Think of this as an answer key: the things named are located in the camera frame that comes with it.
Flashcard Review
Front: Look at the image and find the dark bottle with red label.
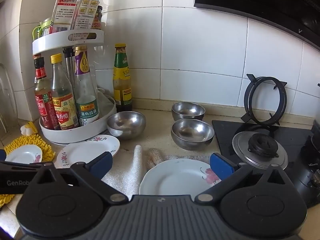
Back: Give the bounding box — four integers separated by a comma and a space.
91, 5, 103, 30

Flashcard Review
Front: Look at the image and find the white towel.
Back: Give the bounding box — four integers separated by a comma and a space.
101, 144, 147, 197

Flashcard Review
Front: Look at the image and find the white floral plate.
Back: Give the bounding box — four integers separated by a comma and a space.
139, 158, 222, 196
54, 134, 120, 169
5, 144, 43, 164

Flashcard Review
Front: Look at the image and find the red white seasoning packet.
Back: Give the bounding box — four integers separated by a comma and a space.
51, 0, 83, 33

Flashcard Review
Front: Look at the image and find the yellow chenille cloth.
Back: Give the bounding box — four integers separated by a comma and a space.
0, 134, 56, 207

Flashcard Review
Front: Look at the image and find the small white yellow object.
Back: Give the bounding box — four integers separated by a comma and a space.
20, 121, 38, 136

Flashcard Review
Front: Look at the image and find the black gas stove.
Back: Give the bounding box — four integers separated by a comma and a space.
212, 119, 320, 208

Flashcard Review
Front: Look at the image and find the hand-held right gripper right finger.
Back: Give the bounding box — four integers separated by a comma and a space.
194, 152, 288, 204

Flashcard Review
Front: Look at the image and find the green lidded glass jar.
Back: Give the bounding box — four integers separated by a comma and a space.
32, 18, 53, 40

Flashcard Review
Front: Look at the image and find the purple label clear bottle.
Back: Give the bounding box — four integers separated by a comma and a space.
73, 45, 100, 128

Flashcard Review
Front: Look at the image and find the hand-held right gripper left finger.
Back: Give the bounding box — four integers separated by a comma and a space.
37, 151, 129, 204

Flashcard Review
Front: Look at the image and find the black pan support ring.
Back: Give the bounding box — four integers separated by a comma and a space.
240, 74, 288, 126

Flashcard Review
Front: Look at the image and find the stainless steel bowl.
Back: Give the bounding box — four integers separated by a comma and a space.
107, 111, 146, 140
171, 119, 215, 151
171, 102, 206, 122

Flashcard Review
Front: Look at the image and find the white two-tier rotating rack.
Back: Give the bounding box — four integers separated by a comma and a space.
32, 29, 117, 145

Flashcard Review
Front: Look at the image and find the yellow cap vinegar bottle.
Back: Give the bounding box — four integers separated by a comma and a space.
50, 53, 80, 130

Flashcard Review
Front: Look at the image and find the blue yellow seasoning packet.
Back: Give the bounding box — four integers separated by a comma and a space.
74, 0, 100, 30

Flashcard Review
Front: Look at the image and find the green yellow label sauce bottle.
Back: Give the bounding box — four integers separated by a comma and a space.
112, 43, 133, 112

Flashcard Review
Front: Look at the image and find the red label sauce bottle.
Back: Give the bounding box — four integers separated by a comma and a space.
34, 57, 60, 130

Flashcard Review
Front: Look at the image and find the grey bottle with black spout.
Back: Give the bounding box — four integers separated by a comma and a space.
62, 47, 77, 88

